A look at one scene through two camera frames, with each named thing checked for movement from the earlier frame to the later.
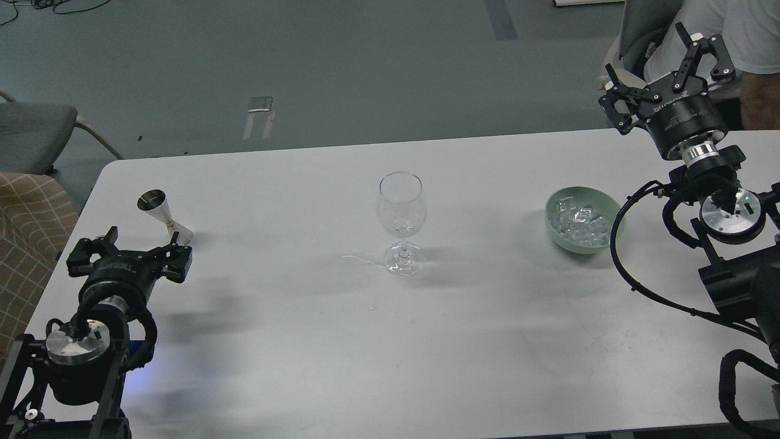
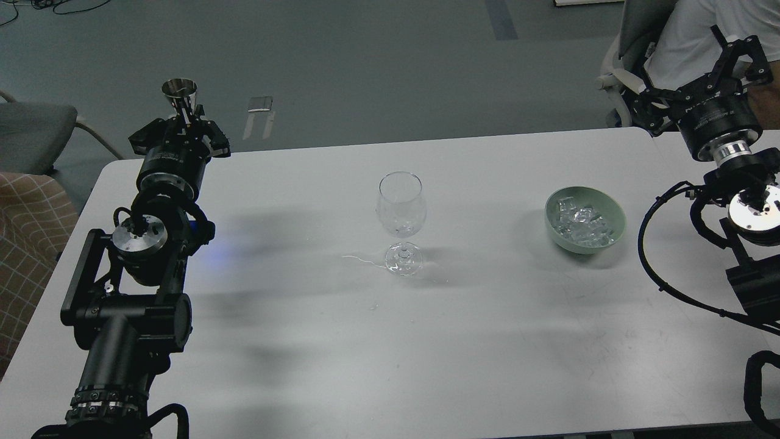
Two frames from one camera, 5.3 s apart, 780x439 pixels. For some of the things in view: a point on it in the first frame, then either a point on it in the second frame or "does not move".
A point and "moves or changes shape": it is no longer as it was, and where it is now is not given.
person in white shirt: (751, 31) does not move
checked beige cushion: (37, 213) does not move
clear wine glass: (401, 211) does not move
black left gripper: (126, 276) -> (170, 166)
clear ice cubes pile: (581, 225) does not move
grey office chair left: (33, 135) does not move
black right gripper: (677, 108) -> (722, 130)
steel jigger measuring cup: (154, 201) moves or changes shape
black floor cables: (41, 4) does not move
